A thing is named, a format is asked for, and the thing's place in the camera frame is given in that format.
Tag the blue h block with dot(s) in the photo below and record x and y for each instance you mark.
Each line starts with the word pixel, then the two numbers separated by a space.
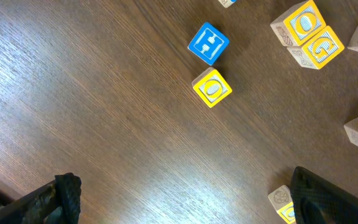
pixel 227 3
pixel 208 43

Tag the yellow O block lower left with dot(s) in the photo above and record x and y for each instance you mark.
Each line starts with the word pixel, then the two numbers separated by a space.
pixel 211 87

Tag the yellow C block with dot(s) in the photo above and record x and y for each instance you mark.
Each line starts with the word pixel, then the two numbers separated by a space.
pixel 282 202

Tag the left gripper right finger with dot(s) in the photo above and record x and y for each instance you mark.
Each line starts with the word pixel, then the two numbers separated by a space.
pixel 316 200

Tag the yellow O block pair left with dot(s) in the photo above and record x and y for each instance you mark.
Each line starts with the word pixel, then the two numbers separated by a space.
pixel 298 24

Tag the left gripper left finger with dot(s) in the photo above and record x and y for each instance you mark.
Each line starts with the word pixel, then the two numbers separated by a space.
pixel 56 202

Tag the yellow G block pair right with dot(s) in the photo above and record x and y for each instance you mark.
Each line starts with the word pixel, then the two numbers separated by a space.
pixel 316 52

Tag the blue H block upper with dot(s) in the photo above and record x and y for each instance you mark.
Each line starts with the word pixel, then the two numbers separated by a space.
pixel 227 3

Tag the blue H block lower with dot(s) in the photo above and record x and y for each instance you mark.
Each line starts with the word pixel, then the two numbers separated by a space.
pixel 208 43

